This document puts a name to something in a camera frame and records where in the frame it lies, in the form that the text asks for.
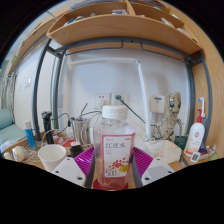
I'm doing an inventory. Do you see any white electric toothbrush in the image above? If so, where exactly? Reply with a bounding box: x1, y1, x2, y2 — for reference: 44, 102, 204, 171
198, 96, 207, 128

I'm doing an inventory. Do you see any white pump bottle red nozzle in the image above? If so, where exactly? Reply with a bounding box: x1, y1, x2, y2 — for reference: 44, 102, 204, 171
183, 109, 206, 158

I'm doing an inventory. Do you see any white paper cup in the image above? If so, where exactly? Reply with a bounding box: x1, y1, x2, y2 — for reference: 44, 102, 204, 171
37, 143, 67, 173

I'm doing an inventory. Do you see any black electric shaver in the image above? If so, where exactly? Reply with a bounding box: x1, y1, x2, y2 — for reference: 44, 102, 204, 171
40, 110, 56, 145

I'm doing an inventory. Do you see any white wall box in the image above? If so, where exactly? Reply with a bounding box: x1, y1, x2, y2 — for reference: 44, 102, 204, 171
149, 94, 167, 115

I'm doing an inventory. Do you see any wooden shelf unit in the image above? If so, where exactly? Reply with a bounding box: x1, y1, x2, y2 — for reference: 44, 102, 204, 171
8, 0, 224, 158

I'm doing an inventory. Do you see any clear drink bottle white cap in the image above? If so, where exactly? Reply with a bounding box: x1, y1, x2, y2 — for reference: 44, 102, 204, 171
93, 104, 137, 191

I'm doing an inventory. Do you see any blue and white tube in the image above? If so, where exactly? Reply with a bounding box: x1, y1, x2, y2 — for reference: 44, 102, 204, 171
23, 120, 38, 152

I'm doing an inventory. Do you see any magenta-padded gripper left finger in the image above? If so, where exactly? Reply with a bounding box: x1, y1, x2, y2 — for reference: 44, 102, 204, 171
51, 146, 96, 190

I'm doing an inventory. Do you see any wooden tree figurine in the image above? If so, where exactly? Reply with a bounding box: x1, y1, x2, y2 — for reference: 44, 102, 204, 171
156, 91, 184, 143

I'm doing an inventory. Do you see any grey metal desk frame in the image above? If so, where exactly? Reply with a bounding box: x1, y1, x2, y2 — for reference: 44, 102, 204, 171
31, 36, 214, 145

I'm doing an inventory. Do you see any stainless steel cup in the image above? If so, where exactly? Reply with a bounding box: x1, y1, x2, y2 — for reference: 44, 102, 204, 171
69, 116, 89, 145

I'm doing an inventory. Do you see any teal bedding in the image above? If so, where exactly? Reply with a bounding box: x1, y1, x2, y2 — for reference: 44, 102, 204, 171
0, 108, 28, 146

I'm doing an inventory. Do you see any small black box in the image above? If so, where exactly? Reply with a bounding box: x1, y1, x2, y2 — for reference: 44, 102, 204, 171
69, 141, 84, 159

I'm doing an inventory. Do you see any white round case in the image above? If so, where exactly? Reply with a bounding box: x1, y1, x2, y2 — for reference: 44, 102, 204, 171
12, 145, 30, 163

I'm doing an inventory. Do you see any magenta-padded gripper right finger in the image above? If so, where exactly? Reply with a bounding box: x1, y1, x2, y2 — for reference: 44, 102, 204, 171
131, 146, 175, 188

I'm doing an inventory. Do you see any white desk lamp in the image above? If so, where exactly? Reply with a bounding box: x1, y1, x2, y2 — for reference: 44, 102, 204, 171
68, 57, 153, 138

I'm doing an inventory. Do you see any translucent plastic box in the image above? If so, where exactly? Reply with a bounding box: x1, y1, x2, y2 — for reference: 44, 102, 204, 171
144, 139, 183, 165

